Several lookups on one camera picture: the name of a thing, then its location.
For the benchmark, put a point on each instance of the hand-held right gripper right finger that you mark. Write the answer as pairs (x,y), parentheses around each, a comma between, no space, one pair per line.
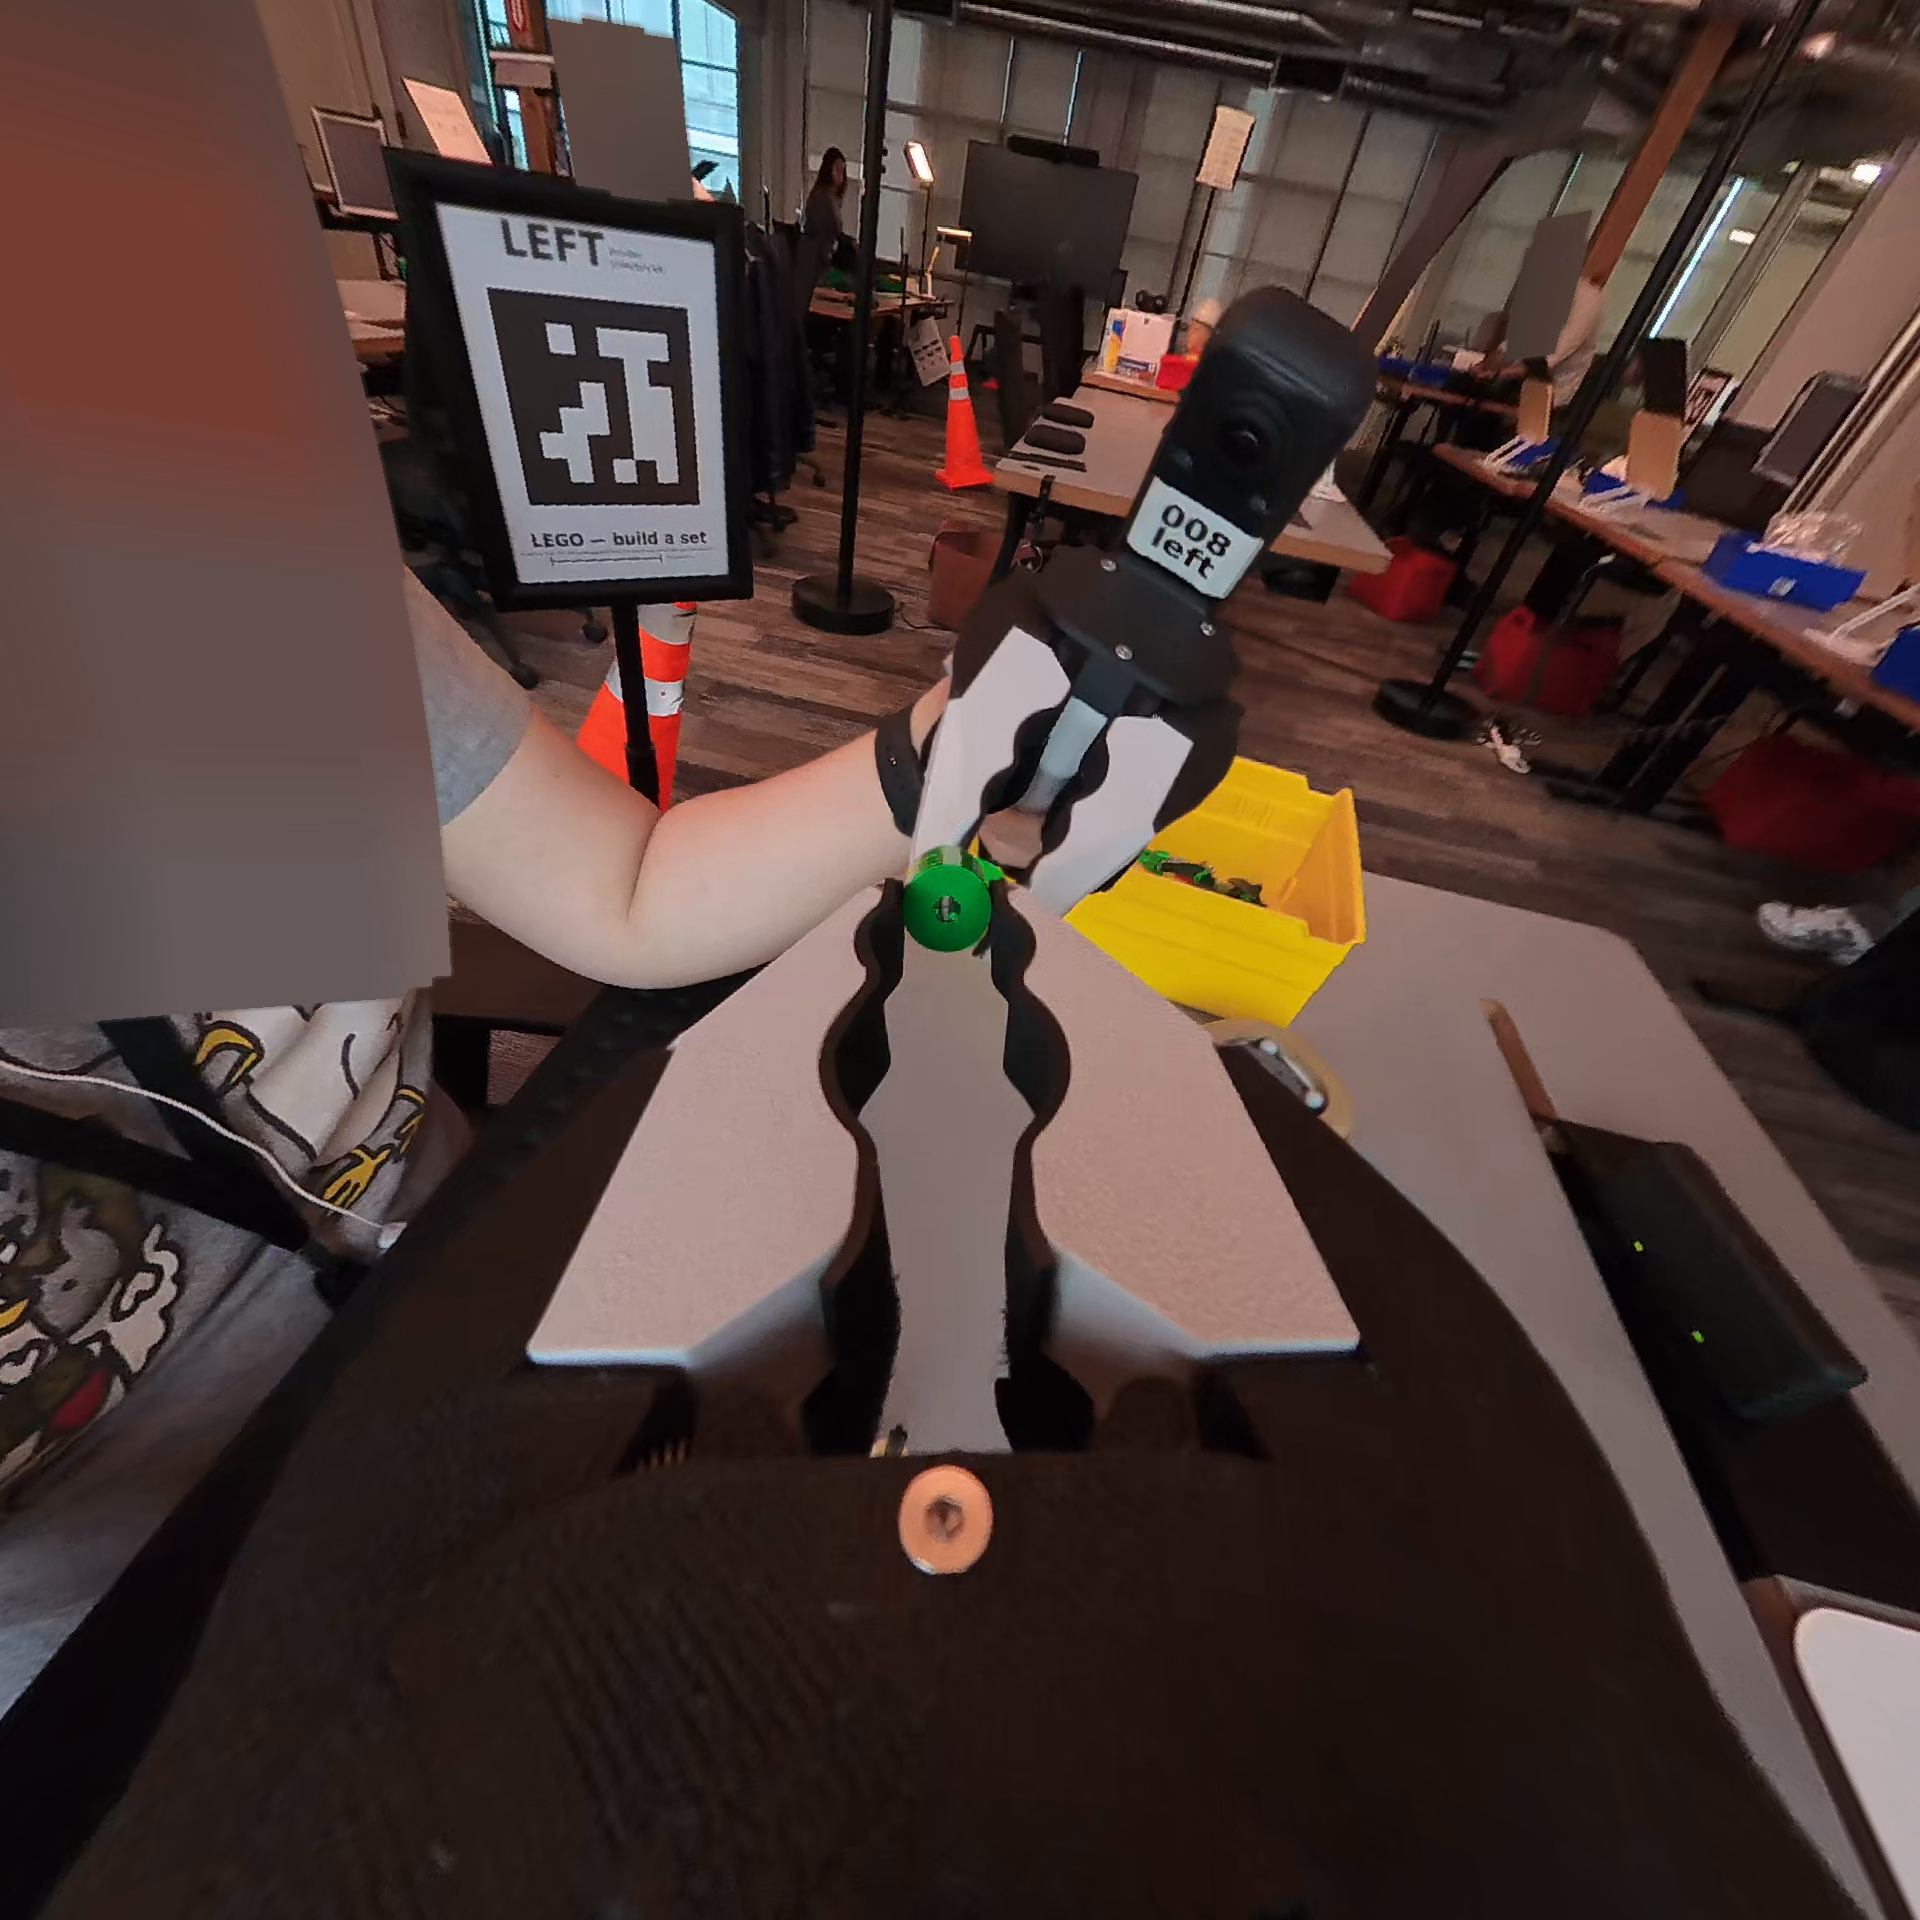
(1186,1201)

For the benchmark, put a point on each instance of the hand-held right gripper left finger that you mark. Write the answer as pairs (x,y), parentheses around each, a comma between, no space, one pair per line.
(706,1215)

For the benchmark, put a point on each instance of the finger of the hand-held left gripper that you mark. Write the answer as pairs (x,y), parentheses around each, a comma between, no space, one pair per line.
(1142,780)
(974,734)

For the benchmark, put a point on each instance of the green toy brick piece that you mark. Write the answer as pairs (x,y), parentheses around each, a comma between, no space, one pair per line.
(945,909)

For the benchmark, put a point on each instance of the person's left forearm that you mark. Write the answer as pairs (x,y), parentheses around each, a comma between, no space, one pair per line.
(675,869)

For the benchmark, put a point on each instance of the grey desk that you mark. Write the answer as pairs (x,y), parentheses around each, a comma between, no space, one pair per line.
(1442,1049)

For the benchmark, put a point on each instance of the black smartwatch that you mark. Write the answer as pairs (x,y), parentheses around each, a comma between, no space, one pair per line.
(898,773)

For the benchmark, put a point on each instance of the brown bag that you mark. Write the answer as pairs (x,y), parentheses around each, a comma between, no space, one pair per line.
(961,580)

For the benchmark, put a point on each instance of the yellow plastic bin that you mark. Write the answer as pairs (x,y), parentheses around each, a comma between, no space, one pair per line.
(1215,931)

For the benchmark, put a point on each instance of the red plastic bin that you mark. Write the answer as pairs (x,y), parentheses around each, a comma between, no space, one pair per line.
(1553,664)
(1402,581)
(1817,803)

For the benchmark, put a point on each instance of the black pole stand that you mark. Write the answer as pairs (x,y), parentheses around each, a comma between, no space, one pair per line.
(855,452)

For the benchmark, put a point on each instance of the orange striped traffic cone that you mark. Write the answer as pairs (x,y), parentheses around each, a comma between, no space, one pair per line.
(671,676)

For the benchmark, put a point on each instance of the black sign stand pole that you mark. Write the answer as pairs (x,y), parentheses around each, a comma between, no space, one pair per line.
(641,704)

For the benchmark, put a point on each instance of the thin wooden stick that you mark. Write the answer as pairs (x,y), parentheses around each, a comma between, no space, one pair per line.
(1519,1060)

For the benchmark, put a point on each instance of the black television screen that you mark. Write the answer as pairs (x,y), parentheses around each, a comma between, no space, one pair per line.
(1047,214)

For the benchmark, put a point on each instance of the black framed marker sign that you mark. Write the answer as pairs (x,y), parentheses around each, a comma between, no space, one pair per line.
(594,376)

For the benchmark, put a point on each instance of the black device box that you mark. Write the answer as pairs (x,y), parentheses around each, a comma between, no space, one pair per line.
(1710,1289)

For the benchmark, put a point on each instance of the person's printed grey shirt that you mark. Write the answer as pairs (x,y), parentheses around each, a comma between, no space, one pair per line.
(90,1277)

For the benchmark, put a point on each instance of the blue plastic bin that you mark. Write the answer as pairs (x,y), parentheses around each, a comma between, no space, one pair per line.
(1787,571)

